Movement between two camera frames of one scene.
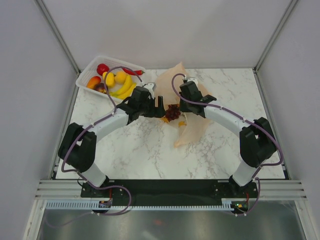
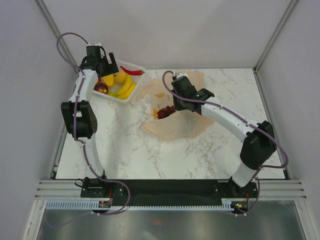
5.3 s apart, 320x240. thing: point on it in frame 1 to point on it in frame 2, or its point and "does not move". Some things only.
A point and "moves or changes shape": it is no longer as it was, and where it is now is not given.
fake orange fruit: [120, 77] does not move
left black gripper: [158, 112] to [111, 68]
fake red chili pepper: [128, 71] does not move
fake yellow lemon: [110, 78] does not move
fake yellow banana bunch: [126, 90] does not move
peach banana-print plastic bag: [168, 85] moves or changes shape
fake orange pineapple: [165, 119] moves or changes shape
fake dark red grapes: [173, 112] moves or changes shape
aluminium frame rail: [268, 190] does not move
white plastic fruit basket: [120, 82] does not move
